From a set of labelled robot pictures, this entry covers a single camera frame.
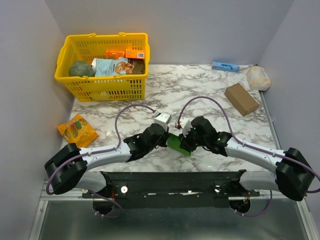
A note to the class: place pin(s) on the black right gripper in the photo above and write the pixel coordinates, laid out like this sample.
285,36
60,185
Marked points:
185,143

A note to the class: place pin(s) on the green paper box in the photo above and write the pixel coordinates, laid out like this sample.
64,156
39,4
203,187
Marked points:
174,142

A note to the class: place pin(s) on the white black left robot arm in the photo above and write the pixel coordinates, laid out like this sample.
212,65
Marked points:
68,167

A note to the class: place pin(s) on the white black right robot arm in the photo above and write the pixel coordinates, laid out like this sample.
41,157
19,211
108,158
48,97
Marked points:
286,172

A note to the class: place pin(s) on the brown cardboard box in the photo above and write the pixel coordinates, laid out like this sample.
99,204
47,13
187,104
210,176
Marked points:
241,99

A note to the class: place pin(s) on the light blue carton box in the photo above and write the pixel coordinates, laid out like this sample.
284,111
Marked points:
227,67

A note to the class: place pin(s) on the orange barcode box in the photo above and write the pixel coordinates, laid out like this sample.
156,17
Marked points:
134,54

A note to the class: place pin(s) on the orange snack box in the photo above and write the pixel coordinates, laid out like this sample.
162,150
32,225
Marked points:
114,54

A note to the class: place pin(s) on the beige wrapped paper bag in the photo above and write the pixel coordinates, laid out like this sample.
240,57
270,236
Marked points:
258,79

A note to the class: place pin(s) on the light blue snack pouch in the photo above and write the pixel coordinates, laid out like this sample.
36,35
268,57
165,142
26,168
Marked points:
112,67

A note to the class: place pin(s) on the orange candy bag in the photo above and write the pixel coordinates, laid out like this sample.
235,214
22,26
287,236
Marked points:
77,130

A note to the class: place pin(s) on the green round melon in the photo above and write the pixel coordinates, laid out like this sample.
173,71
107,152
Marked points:
81,69

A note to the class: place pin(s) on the yellow plastic shopping basket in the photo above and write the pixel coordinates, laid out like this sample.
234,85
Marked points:
87,47

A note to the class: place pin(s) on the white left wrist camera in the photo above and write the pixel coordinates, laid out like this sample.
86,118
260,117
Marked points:
163,119

